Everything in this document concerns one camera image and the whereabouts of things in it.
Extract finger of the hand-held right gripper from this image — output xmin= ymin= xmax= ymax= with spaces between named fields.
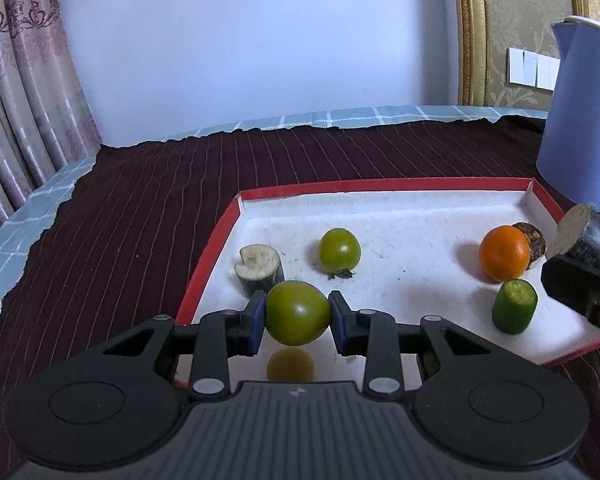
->
xmin=540 ymin=252 xmax=600 ymax=333

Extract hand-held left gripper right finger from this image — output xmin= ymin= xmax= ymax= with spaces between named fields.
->
xmin=328 ymin=290 xmax=497 ymax=402

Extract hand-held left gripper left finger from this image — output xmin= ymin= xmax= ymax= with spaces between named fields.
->
xmin=100 ymin=290 xmax=268 ymax=402

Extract large green tomato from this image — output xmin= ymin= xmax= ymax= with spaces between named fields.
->
xmin=264 ymin=280 xmax=332 ymax=347

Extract long dark eggplant piece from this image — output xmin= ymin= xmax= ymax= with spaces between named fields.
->
xmin=550 ymin=202 xmax=600 ymax=276

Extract notched dark eggplant piece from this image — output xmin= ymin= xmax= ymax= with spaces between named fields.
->
xmin=233 ymin=244 xmax=286 ymax=297

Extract green cucumber piece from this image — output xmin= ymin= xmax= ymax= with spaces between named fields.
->
xmin=491 ymin=278 xmax=538 ymax=336

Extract large orange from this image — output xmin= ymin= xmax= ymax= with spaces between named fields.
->
xmin=478 ymin=225 xmax=532 ymax=283

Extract red cardboard tray white inside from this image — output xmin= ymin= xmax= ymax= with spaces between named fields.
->
xmin=172 ymin=176 xmax=600 ymax=390

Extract brown round fruit piece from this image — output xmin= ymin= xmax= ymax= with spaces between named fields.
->
xmin=511 ymin=221 xmax=547 ymax=270

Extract yellow-green kiwi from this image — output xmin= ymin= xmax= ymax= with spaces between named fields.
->
xmin=266 ymin=347 xmax=316 ymax=382

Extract small green tomato with stem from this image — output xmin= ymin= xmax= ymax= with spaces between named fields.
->
xmin=319 ymin=227 xmax=362 ymax=281

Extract blue electric kettle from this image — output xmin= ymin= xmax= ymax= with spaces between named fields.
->
xmin=536 ymin=15 xmax=600 ymax=213

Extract dark striped blanket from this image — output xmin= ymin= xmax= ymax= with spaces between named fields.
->
xmin=0 ymin=115 xmax=600 ymax=480

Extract pink patterned curtain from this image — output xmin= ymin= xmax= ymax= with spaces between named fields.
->
xmin=0 ymin=0 xmax=103 ymax=236

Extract white wall switch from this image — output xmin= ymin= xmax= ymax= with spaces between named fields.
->
xmin=506 ymin=46 xmax=561 ymax=92

